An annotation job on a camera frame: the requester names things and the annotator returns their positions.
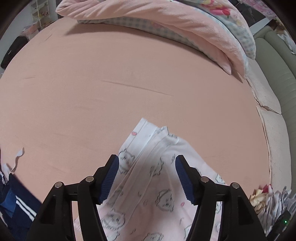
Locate pink cartoon pajama pants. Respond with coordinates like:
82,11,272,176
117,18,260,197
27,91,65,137
74,117,226,241

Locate pile of folded clothes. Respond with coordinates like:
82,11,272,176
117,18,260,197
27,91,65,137
249,185,295,235

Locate beige pillow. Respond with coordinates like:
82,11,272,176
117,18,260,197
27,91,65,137
246,58,292,191

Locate navy striped garment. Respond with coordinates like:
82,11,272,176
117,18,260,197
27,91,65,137
1,149,41,240

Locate pink bed sheet mattress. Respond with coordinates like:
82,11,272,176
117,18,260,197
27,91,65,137
0,17,273,241

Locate green bed headboard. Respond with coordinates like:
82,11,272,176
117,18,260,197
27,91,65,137
254,26,295,192

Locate pink folded quilt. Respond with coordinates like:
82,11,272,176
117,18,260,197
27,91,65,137
56,1,256,77

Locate black backpack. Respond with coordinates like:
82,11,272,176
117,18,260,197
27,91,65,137
1,36,29,69

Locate white shelf rack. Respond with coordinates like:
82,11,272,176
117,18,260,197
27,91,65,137
30,0,51,30

